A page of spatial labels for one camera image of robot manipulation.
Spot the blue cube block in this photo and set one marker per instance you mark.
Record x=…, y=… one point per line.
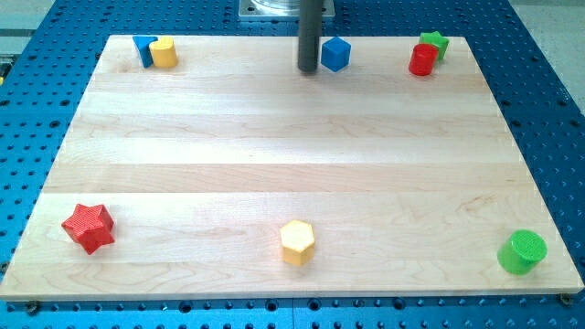
x=335, y=54

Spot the light wooden board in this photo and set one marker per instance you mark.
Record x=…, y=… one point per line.
x=411, y=184

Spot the yellow hexagon block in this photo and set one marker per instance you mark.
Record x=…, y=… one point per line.
x=297, y=239

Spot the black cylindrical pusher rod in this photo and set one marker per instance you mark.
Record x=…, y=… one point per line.
x=309, y=32

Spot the red cylinder block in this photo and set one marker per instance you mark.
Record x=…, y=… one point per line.
x=422, y=59

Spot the yellow heart block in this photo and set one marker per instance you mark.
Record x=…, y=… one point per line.
x=163, y=52

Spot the green star block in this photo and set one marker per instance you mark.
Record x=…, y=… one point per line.
x=436, y=39

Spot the blue triangle block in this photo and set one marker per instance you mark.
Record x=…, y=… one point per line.
x=142, y=44

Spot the red star block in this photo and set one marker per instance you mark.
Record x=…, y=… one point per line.
x=90, y=226

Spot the green cylinder block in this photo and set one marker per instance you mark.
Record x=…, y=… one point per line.
x=522, y=252

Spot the blue perforated metal plate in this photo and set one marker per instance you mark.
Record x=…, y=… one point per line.
x=532, y=53

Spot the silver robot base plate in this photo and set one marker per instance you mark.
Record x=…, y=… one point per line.
x=269, y=8

